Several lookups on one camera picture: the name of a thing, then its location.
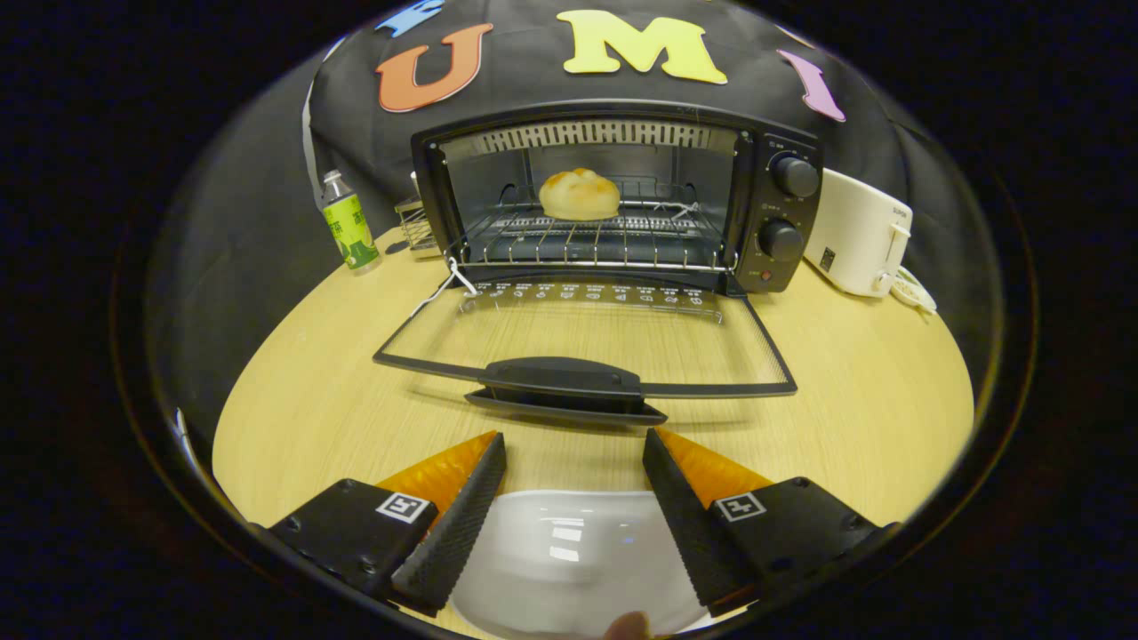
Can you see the white pop-up toaster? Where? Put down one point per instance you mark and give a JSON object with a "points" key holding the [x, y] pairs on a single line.
{"points": [[858, 231]]}

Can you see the white plate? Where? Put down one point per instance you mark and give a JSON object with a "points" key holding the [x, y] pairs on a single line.
{"points": [[578, 551]]}

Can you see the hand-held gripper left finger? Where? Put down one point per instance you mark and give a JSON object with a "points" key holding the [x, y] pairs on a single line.
{"points": [[458, 524]]}

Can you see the golden bread roll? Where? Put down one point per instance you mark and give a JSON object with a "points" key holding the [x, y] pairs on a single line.
{"points": [[578, 196]]}

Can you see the black toaster oven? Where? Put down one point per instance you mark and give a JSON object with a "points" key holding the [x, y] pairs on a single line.
{"points": [[751, 213]]}

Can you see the green label drink bottle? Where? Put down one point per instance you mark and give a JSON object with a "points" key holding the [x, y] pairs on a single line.
{"points": [[348, 227]]}

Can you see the white divided snack dish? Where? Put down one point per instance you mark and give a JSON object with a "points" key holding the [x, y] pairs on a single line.
{"points": [[916, 293]]}

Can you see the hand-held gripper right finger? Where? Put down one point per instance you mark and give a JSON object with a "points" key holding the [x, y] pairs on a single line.
{"points": [[689, 524]]}

